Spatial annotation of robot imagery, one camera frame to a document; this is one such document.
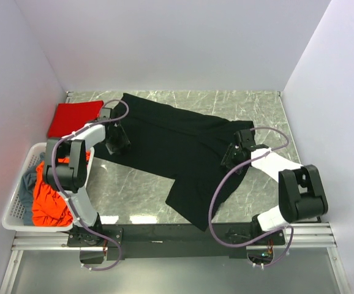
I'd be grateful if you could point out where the black t shirt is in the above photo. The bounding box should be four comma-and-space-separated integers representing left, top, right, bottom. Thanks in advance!
95, 93, 254, 231

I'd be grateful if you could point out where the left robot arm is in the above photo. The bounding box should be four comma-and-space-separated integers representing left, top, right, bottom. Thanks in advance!
42, 102, 130, 246

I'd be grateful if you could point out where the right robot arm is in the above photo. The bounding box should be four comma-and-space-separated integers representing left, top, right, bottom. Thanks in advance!
208, 127, 328, 248

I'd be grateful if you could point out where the folded red t shirt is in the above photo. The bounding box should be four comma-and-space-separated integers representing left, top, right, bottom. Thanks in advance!
47, 100, 104, 138

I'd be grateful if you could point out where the orange t shirt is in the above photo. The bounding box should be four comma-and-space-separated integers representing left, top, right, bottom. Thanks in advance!
31, 149, 91, 227

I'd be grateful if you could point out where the grey blue t shirt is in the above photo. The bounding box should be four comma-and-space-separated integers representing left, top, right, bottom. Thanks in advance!
18, 153, 45, 226

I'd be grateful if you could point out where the black base beam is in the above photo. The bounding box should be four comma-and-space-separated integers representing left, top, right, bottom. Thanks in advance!
67, 222, 285, 260

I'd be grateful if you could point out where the white plastic laundry basket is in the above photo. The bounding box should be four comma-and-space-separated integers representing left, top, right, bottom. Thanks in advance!
1, 142, 94, 232

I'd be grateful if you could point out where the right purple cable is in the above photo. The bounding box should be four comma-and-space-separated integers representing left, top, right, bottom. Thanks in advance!
208, 127, 295, 268

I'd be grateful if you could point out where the purple cable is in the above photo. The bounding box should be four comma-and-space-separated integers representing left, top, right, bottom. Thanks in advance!
51, 99, 130, 272
208, 127, 295, 268

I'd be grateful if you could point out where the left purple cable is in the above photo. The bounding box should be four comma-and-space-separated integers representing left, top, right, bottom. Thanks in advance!
51, 99, 130, 272

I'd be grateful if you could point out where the aluminium frame rail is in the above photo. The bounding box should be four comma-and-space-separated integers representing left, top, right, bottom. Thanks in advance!
0, 222, 351, 293

